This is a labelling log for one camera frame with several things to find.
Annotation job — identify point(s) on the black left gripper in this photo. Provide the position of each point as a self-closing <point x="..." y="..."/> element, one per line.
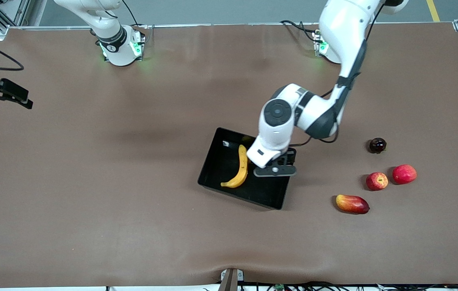
<point x="291" y="155"/>

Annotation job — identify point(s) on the yellow banana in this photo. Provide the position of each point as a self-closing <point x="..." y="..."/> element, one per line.
<point x="244" y="165"/>

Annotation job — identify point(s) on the black plastic box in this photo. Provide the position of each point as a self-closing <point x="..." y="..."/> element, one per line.
<point x="228" y="161"/>

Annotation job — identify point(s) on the small red yellow apple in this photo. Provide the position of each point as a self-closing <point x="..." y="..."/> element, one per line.
<point x="377" y="181"/>

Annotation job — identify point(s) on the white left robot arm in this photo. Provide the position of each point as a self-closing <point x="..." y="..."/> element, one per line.
<point x="342" y="32"/>

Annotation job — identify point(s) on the red yellow mango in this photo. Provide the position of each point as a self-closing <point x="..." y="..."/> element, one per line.
<point x="352" y="204"/>

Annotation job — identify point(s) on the dark purple mangosteen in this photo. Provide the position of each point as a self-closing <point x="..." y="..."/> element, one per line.
<point x="378" y="145"/>

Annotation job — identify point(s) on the round red fruit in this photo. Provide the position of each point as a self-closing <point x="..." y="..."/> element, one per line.
<point x="404" y="174"/>

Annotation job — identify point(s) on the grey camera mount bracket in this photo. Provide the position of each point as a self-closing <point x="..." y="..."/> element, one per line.
<point x="231" y="279"/>

